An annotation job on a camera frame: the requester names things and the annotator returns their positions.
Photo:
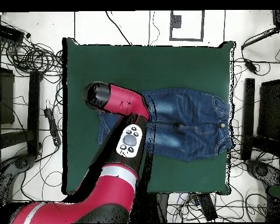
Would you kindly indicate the black rod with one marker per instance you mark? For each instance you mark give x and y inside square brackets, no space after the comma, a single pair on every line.
[261,37]

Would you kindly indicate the black floor bar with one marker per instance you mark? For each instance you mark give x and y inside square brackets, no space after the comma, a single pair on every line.
[207,207]

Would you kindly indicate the black power strip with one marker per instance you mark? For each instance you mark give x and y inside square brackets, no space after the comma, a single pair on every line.
[52,126]

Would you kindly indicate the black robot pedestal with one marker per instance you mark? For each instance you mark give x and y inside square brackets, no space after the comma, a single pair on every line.
[163,207]

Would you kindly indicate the black power adapter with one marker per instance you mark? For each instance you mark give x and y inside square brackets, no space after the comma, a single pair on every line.
[250,65]

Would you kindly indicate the dark green table cloth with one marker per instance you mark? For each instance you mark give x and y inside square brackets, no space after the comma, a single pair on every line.
[142,67]

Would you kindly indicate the black metal frame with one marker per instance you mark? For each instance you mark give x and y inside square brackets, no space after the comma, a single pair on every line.
[248,105]
[33,105]

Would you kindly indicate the grey stand foot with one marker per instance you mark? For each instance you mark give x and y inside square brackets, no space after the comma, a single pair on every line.
[261,171]
[21,162]

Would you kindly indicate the black network switch box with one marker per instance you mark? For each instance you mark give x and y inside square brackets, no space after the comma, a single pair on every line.
[8,32]

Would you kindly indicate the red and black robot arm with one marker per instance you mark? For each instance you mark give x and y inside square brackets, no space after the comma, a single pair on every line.
[112,193]

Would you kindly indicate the blue denim jeans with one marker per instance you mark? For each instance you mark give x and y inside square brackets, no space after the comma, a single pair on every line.
[189,126]

